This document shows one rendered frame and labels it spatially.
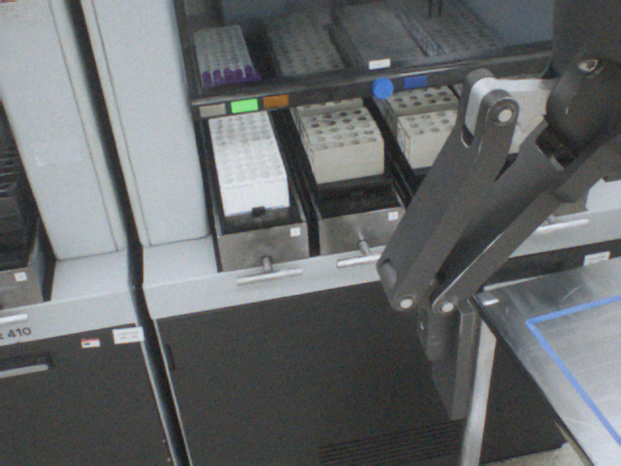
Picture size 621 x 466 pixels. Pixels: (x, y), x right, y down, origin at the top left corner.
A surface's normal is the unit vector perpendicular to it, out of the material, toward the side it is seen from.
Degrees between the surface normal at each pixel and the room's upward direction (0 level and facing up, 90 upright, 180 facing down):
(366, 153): 90
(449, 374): 90
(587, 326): 0
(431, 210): 64
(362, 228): 90
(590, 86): 90
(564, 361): 0
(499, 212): 50
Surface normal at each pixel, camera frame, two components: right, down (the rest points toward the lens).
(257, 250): 0.19, 0.59
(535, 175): -0.78, -0.39
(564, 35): -0.97, 0.18
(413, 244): -0.90, -0.21
